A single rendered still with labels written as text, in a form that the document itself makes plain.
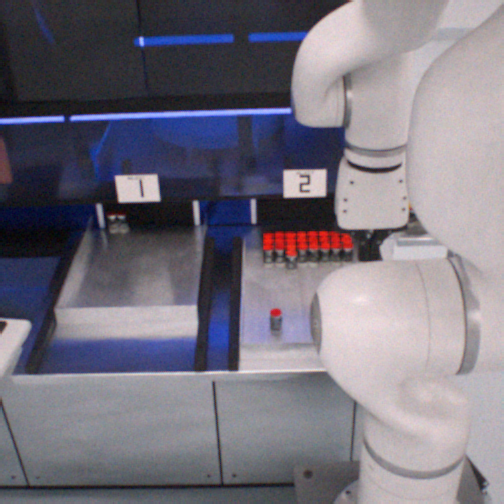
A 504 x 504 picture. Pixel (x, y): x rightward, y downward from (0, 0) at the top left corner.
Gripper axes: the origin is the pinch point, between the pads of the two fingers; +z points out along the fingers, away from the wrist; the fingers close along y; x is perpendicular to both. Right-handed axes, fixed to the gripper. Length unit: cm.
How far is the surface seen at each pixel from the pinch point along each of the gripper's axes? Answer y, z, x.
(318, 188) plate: 3.5, 9.3, -39.0
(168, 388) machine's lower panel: 40, 64, -40
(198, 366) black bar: 26.8, 20.8, 0.4
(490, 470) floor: -51, 110, -48
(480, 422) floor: -53, 110, -67
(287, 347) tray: 12.0, 19.6, -2.2
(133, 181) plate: 41, 6, -40
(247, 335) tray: 18.7, 22.0, -8.6
